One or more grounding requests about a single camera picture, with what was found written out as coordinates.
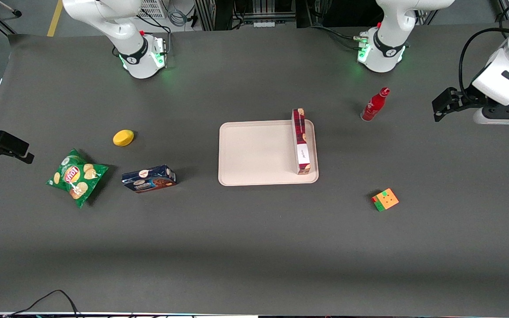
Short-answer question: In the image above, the white perforated box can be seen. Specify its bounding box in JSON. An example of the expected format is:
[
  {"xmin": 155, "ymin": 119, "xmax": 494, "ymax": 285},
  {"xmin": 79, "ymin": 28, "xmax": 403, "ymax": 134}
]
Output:
[{"xmin": 139, "ymin": 0, "xmax": 167, "ymax": 19}]

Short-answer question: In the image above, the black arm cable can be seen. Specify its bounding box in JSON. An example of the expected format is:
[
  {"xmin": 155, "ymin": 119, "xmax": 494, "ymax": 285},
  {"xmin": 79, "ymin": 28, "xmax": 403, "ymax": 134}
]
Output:
[{"xmin": 459, "ymin": 27, "xmax": 509, "ymax": 95}]

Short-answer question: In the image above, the dark blue cookie box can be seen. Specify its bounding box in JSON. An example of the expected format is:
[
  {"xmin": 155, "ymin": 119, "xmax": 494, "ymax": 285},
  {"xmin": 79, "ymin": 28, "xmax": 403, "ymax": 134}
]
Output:
[{"xmin": 121, "ymin": 165, "xmax": 178, "ymax": 194}]

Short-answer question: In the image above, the yellow lemon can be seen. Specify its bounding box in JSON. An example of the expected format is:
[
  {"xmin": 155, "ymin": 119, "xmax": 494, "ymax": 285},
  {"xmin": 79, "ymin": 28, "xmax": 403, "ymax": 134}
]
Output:
[{"xmin": 112, "ymin": 129, "xmax": 135, "ymax": 147}]

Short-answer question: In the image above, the black looped cable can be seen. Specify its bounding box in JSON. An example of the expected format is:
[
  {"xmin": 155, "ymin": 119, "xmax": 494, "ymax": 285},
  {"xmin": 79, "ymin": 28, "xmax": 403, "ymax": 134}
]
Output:
[{"xmin": 5, "ymin": 289, "xmax": 83, "ymax": 318}]

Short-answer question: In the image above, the red cookie box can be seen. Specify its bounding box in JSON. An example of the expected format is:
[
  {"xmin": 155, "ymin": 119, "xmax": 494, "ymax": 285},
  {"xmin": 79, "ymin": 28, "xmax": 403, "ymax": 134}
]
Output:
[{"xmin": 291, "ymin": 108, "xmax": 311, "ymax": 175}]

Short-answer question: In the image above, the dark grey table mat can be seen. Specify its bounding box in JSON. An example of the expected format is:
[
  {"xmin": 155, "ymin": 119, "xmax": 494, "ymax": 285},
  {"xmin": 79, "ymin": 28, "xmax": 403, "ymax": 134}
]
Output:
[{"xmin": 0, "ymin": 24, "xmax": 509, "ymax": 316}]

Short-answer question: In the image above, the black equipment rack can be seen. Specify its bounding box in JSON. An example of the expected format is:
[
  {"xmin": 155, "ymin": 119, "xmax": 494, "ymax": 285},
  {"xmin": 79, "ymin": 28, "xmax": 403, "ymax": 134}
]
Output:
[{"xmin": 194, "ymin": 0, "xmax": 234, "ymax": 31}]

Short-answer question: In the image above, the grey coiled cable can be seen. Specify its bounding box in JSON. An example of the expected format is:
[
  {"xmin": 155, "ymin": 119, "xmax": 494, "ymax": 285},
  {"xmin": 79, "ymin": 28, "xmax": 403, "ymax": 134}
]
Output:
[{"xmin": 167, "ymin": 0, "xmax": 194, "ymax": 28}]

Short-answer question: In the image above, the red soda bottle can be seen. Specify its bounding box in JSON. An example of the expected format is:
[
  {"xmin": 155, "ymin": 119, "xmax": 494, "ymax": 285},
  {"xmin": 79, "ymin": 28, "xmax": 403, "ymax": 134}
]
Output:
[{"xmin": 360, "ymin": 87, "xmax": 391, "ymax": 122}]

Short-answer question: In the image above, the green Lays chips bag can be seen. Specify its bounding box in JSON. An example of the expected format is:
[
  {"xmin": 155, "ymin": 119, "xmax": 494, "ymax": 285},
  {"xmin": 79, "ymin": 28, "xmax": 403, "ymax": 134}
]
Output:
[{"xmin": 46, "ymin": 148, "xmax": 110, "ymax": 209}]

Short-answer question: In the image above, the orange Rubik's cube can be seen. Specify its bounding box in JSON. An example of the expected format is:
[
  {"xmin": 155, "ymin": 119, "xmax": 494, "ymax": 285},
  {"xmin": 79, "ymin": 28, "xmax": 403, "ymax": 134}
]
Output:
[{"xmin": 371, "ymin": 188, "xmax": 400, "ymax": 212}]

